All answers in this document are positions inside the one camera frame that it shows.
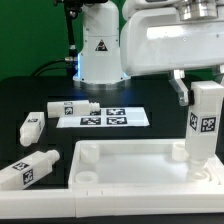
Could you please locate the white desk top tray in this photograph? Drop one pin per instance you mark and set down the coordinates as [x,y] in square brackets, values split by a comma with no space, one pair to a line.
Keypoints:
[161,164]

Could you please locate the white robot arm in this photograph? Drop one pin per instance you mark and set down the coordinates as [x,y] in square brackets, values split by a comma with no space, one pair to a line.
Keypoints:
[108,45]

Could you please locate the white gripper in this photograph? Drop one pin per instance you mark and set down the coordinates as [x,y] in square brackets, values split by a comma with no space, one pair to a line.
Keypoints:
[157,40]

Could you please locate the white L-shaped fence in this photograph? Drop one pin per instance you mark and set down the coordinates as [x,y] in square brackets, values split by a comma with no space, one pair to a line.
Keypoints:
[79,203]

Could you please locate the white paper marker sheet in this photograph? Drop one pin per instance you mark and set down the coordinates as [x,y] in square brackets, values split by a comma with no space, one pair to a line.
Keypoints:
[107,117]

